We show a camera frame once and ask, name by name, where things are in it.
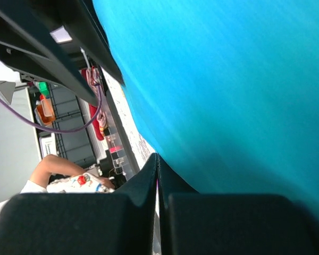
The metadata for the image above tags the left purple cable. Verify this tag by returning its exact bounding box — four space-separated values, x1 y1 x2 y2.
0 84 103 134

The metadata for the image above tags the floral table mat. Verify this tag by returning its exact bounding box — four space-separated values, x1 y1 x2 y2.
101 68 155 168

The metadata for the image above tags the red cloth in background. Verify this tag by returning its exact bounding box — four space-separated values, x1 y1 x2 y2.
89 104 107 141

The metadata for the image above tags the teal t shirt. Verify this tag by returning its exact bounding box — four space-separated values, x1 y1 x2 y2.
93 1 319 222

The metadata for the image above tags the seated person in background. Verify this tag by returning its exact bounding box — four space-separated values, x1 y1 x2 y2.
0 155 115 212

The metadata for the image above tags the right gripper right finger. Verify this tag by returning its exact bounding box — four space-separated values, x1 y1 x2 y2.
157 157 319 254

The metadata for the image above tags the green block in background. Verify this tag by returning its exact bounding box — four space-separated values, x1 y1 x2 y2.
38 82 49 97

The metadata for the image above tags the orange container in background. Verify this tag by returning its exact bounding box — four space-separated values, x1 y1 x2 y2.
34 94 56 128

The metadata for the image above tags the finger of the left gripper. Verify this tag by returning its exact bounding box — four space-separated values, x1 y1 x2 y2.
0 1 97 105
39 1 124 84

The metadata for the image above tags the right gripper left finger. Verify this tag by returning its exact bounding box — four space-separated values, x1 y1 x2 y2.
0 154 158 254

